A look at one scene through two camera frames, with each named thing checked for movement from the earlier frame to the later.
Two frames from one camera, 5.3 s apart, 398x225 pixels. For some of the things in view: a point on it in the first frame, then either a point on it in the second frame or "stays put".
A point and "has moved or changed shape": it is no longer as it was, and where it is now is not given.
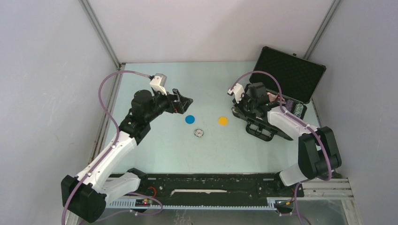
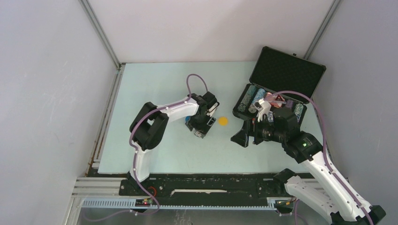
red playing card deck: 273,98 has moved or changed shape
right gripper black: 244,96 → 241,137
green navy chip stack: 298,109 stays put
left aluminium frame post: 104,38 stays put
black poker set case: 298,78 stays put
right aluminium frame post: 322,28 stays put
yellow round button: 223,121 stays put
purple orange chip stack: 289,104 stays put
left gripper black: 181,104 → 210,122
